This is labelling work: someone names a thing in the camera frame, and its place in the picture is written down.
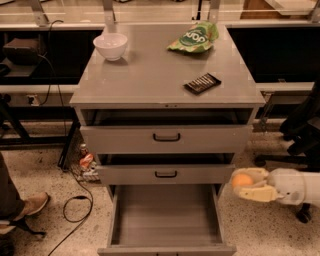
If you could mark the orange fruit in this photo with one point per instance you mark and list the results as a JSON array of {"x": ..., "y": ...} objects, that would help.
[{"x": 241, "y": 180}]

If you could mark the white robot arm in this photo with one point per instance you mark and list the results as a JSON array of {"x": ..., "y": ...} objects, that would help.
[{"x": 312, "y": 187}]

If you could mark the middle grey drawer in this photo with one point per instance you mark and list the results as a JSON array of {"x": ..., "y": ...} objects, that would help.
[{"x": 165, "y": 174}]

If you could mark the green chip bag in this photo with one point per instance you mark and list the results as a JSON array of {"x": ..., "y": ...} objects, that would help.
[{"x": 197, "y": 39}]

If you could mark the white bowl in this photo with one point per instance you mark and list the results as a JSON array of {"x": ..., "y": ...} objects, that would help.
[{"x": 111, "y": 45}]

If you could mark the top grey drawer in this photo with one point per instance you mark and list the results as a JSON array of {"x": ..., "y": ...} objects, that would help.
[{"x": 166, "y": 139}]

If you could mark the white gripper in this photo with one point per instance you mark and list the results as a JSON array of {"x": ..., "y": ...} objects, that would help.
[{"x": 287, "y": 186}]

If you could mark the brown trouser leg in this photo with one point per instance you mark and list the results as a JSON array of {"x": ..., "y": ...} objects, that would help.
[{"x": 11, "y": 204}]

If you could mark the orange bottle on floor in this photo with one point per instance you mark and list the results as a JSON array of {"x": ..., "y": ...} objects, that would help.
[{"x": 86, "y": 160}]

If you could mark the grey drawer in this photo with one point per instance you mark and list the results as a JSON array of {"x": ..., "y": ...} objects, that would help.
[
  {"x": 165, "y": 174},
  {"x": 166, "y": 220},
  {"x": 166, "y": 139}
]

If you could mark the dark box on shelf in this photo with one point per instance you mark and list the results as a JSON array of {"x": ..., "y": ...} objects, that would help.
[{"x": 23, "y": 51}]

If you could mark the tan shoe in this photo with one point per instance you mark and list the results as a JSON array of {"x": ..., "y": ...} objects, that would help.
[{"x": 35, "y": 203}]

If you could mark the black snack bar packet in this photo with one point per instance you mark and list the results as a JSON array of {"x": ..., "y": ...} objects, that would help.
[{"x": 202, "y": 84}]

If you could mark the bottom grey drawer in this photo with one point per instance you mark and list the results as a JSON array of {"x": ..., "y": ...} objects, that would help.
[{"x": 166, "y": 220}]

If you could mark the grey drawer cabinet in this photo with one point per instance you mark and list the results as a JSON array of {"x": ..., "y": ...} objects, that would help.
[{"x": 145, "y": 88}]

